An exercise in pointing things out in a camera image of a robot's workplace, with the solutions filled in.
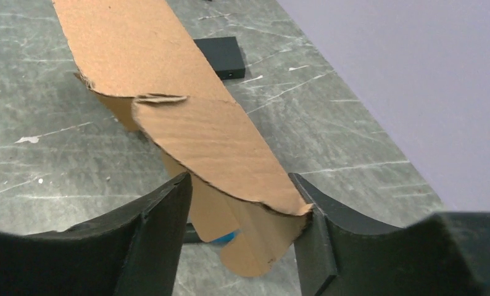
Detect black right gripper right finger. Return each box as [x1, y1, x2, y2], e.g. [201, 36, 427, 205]
[289, 173, 490, 295]

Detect black blue highlighter marker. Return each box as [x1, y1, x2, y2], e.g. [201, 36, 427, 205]
[183, 222, 242, 246]

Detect brown cardboard box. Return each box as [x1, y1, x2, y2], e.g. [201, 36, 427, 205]
[53, 0, 312, 277]

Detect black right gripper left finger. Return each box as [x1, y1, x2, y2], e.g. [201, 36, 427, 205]
[0, 173, 193, 295]

